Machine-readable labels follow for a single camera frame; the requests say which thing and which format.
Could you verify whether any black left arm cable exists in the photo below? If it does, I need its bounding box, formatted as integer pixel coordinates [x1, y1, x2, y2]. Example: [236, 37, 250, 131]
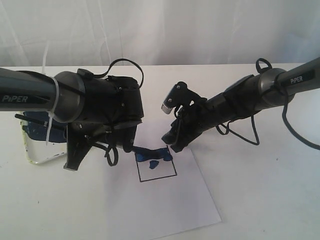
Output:
[94, 58, 145, 167]

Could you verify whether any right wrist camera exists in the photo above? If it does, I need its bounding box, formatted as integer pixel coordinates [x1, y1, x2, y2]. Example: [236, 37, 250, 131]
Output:
[161, 81, 201, 115]

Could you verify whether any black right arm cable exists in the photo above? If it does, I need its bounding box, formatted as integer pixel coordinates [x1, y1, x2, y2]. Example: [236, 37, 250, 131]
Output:
[216, 58, 320, 151]

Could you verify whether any black paintbrush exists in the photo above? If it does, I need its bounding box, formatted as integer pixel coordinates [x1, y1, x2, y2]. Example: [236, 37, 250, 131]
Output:
[14, 113, 171, 161]

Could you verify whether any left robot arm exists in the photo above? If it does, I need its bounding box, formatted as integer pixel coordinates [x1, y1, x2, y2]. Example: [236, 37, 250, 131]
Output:
[0, 68, 144, 171]

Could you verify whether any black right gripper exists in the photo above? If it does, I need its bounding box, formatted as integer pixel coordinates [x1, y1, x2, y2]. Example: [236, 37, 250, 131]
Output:
[161, 97, 210, 153]

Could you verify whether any white paint tray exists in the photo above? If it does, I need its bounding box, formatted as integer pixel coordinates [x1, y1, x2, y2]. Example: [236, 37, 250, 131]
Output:
[17, 111, 67, 164]

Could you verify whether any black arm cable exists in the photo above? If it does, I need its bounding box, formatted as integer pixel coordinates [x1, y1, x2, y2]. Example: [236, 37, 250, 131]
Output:
[216, 58, 320, 151]
[94, 58, 145, 167]

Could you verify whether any white paper sheet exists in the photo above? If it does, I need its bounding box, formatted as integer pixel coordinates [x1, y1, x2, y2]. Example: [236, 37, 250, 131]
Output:
[99, 119, 223, 237]

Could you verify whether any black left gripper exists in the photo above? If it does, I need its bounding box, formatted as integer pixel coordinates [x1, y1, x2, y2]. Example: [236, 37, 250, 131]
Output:
[63, 119, 142, 171]

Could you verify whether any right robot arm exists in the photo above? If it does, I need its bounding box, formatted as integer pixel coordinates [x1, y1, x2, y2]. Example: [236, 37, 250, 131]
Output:
[161, 58, 320, 153]

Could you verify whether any white backdrop curtain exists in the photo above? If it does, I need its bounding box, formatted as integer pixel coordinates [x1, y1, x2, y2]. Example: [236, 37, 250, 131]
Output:
[0, 0, 320, 67]

